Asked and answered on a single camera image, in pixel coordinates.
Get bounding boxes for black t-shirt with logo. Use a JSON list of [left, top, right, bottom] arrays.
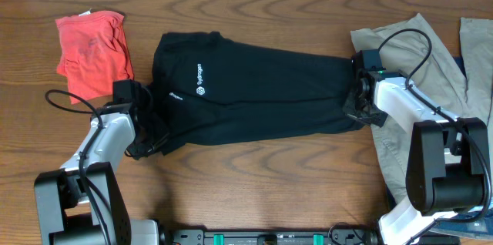
[[150, 32, 361, 153]]

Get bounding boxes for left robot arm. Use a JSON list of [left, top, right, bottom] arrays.
[[34, 79, 173, 244]]

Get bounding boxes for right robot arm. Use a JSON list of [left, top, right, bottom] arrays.
[[344, 69, 491, 244]]

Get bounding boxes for khaki trousers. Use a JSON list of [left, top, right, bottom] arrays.
[[349, 12, 493, 203]]

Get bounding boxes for folded red t-shirt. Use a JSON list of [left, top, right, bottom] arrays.
[[55, 11, 134, 104]]

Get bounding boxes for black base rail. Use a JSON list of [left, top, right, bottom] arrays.
[[160, 226, 382, 245]]

